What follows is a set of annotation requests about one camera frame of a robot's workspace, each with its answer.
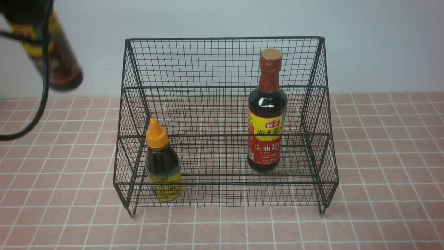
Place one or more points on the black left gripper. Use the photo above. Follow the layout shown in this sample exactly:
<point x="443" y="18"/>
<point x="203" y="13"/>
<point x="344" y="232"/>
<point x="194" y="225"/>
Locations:
<point x="25" y="11"/>

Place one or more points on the brown-label soy sauce bottle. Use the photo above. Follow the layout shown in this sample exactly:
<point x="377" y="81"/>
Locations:
<point x="64" y="69"/>

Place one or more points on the small orange-cap sauce bottle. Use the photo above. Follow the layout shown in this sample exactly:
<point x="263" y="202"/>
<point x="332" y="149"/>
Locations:
<point x="162" y="163"/>

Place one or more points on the red-label soy sauce bottle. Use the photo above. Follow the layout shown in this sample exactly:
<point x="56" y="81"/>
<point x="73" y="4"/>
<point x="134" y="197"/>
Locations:
<point x="267" y="105"/>

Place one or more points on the pink checkered tablecloth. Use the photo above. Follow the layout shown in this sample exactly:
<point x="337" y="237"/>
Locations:
<point x="57" y="192"/>

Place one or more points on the black wire mesh rack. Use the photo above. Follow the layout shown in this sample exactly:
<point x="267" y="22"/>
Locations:
<point x="198" y="88"/>

